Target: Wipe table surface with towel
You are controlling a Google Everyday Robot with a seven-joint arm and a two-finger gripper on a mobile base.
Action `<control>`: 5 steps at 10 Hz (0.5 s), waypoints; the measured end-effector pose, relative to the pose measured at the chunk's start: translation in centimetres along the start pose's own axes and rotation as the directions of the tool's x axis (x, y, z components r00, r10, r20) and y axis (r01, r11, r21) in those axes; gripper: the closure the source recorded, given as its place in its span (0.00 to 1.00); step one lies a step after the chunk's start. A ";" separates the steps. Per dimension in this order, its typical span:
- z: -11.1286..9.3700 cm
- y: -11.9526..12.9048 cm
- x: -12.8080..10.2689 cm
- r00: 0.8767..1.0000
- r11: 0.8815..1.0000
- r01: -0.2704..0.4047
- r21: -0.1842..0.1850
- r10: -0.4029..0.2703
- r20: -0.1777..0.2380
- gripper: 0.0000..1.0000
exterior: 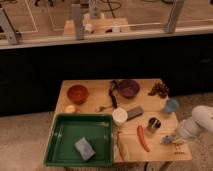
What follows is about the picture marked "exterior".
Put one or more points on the green plastic tray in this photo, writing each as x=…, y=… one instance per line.
x=70, y=129

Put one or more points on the orange bowl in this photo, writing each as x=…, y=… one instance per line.
x=77, y=94

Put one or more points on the white cup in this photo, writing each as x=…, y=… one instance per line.
x=120, y=116

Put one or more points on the grey rectangular block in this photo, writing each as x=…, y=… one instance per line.
x=135, y=112

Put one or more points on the yellow banana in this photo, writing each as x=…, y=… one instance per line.
x=123, y=148

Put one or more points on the small yellow round object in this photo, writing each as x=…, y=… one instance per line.
x=70, y=109

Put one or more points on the red chili pepper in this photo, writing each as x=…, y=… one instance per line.
x=140, y=133

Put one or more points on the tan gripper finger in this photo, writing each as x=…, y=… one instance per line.
x=179, y=152
x=178, y=142

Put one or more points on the wooden table beyond window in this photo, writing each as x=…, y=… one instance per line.
x=98, y=26

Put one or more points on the metal can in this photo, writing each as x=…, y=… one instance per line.
x=153, y=124

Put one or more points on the brown grape bunch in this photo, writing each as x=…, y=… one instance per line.
x=159, y=89

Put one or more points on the blue cup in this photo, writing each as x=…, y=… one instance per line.
x=171, y=105

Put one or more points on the purple bowl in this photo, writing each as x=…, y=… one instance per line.
x=128, y=88

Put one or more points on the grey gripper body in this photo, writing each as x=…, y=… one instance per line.
x=168, y=139

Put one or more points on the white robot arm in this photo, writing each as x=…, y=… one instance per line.
x=201, y=120

